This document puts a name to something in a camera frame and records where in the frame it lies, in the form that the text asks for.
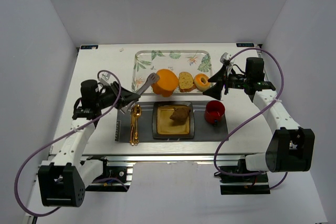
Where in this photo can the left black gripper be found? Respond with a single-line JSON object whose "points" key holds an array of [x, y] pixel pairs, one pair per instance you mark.
{"points": [[116, 96]]}

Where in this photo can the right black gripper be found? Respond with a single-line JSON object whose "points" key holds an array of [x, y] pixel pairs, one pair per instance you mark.
{"points": [[226, 81]]}

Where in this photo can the silver metal tongs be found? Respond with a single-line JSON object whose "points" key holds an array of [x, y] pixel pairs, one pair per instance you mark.
{"points": [[151, 79]]}

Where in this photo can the round orange cake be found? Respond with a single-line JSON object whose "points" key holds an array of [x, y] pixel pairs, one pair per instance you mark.
{"points": [[166, 84]]}

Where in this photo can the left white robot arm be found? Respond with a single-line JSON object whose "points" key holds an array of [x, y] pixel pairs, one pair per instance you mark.
{"points": [[63, 182]]}

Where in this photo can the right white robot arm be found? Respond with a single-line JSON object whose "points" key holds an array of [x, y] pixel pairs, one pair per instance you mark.
{"points": [[291, 146]]}

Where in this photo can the speckled bread slice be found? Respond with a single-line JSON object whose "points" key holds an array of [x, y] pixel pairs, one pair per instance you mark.
{"points": [[186, 82]]}

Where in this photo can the orange glazed donut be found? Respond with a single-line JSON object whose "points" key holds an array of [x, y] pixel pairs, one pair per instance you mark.
{"points": [[201, 82]]}

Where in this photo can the gold spoon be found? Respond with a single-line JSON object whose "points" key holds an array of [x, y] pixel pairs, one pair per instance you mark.
{"points": [[137, 113]]}

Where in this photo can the red enamel mug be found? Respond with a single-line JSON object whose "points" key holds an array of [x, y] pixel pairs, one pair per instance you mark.
{"points": [[214, 112]]}

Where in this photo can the leaf pattern serving tray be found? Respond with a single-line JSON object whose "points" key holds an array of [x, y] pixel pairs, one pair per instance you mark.
{"points": [[149, 61]]}

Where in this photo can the square brown ceramic plate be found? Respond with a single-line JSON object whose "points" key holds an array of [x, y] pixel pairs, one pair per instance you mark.
{"points": [[164, 128]]}

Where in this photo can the grey striped placemat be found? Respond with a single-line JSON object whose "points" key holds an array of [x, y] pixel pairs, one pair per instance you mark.
{"points": [[203, 131]]}

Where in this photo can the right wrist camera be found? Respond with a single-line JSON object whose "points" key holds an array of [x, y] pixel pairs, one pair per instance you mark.
{"points": [[225, 59]]}

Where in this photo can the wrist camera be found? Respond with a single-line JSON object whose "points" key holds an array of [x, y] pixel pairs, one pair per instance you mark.
{"points": [[104, 77], [225, 59]]}

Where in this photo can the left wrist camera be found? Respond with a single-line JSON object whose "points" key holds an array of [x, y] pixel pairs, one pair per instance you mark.
{"points": [[104, 77]]}

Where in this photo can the aluminium table rail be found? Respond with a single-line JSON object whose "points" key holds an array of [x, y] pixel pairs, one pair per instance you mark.
{"points": [[160, 158]]}

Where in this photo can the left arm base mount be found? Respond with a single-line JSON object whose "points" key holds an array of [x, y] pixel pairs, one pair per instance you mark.
{"points": [[116, 174]]}

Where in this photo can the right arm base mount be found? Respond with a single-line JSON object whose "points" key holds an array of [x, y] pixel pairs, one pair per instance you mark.
{"points": [[239, 185]]}

